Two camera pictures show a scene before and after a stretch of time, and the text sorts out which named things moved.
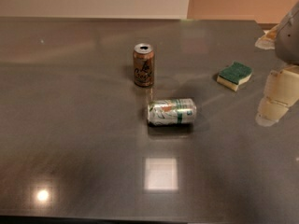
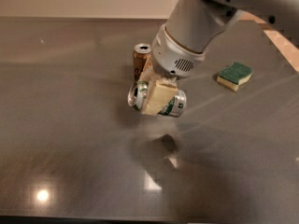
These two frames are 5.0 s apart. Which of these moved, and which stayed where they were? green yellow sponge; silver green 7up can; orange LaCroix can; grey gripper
Moved: grey gripper; silver green 7up can
Stayed: green yellow sponge; orange LaCroix can
